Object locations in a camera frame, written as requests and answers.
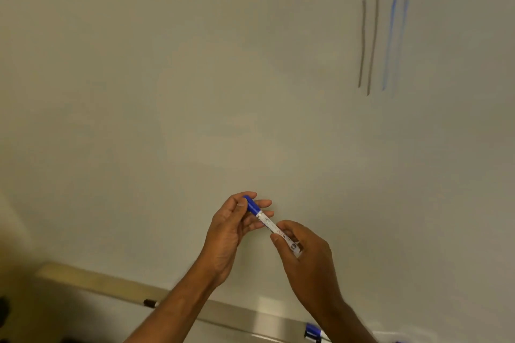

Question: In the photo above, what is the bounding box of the person's left forearm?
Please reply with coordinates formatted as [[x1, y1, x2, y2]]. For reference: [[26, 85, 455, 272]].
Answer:
[[124, 264, 221, 343]]

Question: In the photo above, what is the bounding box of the person's left hand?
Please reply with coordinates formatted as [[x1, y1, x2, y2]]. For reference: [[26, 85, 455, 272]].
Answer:
[[200, 192, 275, 288]]

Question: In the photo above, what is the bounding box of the white whiteboard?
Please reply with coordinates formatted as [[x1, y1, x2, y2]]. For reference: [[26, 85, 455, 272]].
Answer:
[[0, 0, 515, 343]]

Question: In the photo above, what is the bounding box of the person's right hand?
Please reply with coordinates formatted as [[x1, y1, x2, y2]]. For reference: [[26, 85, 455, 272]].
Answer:
[[270, 220, 347, 316]]

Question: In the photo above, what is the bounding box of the white marker with blue cap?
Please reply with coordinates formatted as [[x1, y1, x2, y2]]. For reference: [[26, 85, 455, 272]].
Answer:
[[243, 195, 303, 258], [304, 323, 331, 343]]

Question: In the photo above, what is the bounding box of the whiteboard marker tray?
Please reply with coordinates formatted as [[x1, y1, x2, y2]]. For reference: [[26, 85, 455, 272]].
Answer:
[[35, 261, 322, 343]]

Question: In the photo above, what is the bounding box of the person's right forearm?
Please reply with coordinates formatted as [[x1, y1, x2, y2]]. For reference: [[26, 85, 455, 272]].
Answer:
[[313, 299, 379, 343]]

